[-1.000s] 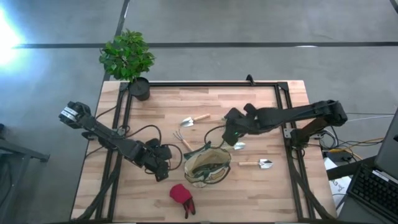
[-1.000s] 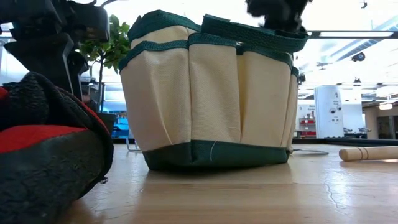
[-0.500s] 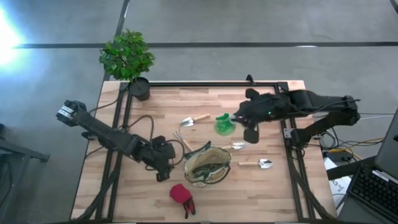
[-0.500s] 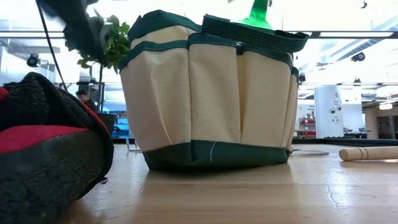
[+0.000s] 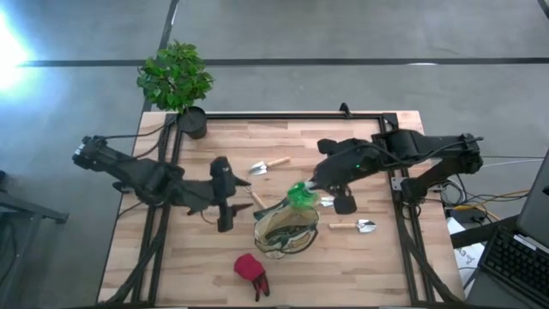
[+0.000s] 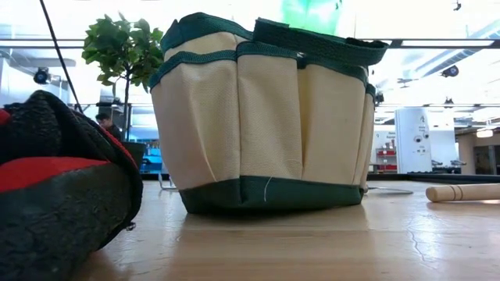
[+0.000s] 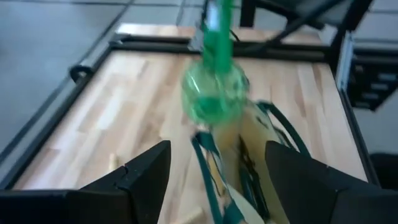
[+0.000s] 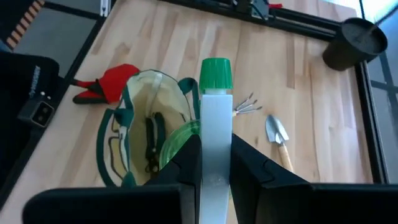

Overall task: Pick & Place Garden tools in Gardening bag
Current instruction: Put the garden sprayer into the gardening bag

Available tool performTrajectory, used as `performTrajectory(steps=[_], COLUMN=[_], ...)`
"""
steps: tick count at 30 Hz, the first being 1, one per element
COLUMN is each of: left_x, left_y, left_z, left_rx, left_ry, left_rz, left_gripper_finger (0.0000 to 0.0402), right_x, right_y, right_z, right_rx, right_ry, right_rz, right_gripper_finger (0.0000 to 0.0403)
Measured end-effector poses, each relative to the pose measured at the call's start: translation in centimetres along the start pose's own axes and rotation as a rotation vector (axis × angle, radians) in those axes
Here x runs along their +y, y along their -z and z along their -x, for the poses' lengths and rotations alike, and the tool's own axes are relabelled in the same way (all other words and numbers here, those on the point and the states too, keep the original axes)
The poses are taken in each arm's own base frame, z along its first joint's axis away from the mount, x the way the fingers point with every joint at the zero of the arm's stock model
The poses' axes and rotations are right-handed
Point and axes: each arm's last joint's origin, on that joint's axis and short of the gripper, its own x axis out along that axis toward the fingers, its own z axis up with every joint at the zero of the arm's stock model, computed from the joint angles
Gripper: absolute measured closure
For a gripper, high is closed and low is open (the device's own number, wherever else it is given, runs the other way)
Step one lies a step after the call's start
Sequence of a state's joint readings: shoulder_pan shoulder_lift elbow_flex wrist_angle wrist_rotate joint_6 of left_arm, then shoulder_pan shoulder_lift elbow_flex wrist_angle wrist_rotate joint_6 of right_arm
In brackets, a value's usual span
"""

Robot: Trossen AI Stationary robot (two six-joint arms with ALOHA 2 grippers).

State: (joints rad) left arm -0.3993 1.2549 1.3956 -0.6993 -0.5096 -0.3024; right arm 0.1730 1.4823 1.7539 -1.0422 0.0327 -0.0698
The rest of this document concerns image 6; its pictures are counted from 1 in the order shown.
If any black ceiling spotlight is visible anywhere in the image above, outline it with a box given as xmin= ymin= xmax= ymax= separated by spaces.
xmin=441 ymin=64 xmax=460 ymax=79
xmin=32 ymin=67 xmax=52 ymax=85

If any person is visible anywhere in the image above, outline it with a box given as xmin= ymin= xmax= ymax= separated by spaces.
xmin=95 ymin=112 xmax=123 ymax=143

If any square wooden handled shovel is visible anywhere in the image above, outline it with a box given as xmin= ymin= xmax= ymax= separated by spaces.
xmin=424 ymin=183 xmax=500 ymax=204

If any green spray bottle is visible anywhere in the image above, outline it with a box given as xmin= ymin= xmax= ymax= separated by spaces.
xmin=280 ymin=0 xmax=343 ymax=37

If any white machine cabinet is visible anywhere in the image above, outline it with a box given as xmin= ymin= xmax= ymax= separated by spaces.
xmin=393 ymin=107 xmax=434 ymax=175

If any red black garden glove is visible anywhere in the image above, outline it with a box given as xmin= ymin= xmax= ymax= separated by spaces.
xmin=0 ymin=89 xmax=145 ymax=281

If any black aluminium frame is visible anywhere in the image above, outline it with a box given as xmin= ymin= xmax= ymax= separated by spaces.
xmin=139 ymin=171 xmax=500 ymax=186

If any red shelf rack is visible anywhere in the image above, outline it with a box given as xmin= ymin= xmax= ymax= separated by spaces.
xmin=375 ymin=147 xmax=398 ymax=173

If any beige green gardening bag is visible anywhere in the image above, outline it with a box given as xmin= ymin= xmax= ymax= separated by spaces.
xmin=148 ymin=11 xmax=390 ymax=216

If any thin black cable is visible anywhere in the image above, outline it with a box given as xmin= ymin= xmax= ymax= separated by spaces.
xmin=38 ymin=0 xmax=84 ymax=115

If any potted green plant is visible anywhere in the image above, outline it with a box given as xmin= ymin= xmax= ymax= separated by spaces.
xmin=80 ymin=12 xmax=166 ymax=170

